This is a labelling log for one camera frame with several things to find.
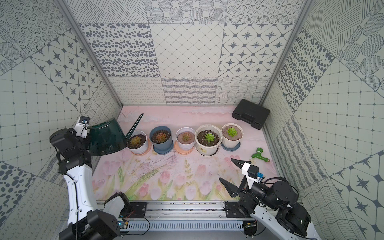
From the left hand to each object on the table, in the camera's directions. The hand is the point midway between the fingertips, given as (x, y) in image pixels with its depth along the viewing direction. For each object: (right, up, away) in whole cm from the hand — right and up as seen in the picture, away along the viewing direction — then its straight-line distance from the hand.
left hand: (65, 130), depth 66 cm
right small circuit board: (+86, -48, +5) cm, 99 cm away
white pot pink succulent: (+52, -6, +23) cm, 58 cm away
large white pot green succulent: (+66, -6, +22) cm, 70 cm away
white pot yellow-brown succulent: (+24, -10, +22) cm, 34 cm away
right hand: (+72, -15, -7) cm, 73 cm away
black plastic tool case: (+101, +10, +45) cm, 111 cm away
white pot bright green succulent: (+81, -4, +24) cm, 85 cm away
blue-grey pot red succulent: (+38, -8, +24) cm, 46 cm away
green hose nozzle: (+99, -17, +27) cm, 104 cm away
